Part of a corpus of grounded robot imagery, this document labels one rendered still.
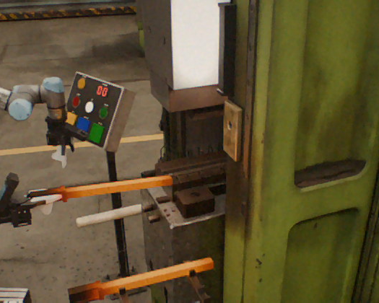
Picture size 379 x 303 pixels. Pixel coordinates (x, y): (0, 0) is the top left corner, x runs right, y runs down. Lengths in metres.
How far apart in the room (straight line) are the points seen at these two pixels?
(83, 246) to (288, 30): 2.23
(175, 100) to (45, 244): 1.84
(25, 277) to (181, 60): 1.87
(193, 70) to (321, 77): 0.40
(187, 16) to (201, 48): 0.11
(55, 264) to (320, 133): 2.00
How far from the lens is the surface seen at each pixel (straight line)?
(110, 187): 1.57
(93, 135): 2.22
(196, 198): 1.75
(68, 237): 3.32
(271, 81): 1.34
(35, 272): 3.10
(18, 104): 1.91
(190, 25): 1.58
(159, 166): 1.95
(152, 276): 1.47
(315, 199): 1.60
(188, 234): 1.77
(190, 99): 1.70
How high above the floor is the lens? 1.91
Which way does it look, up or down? 31 degrees down
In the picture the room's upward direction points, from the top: straight up
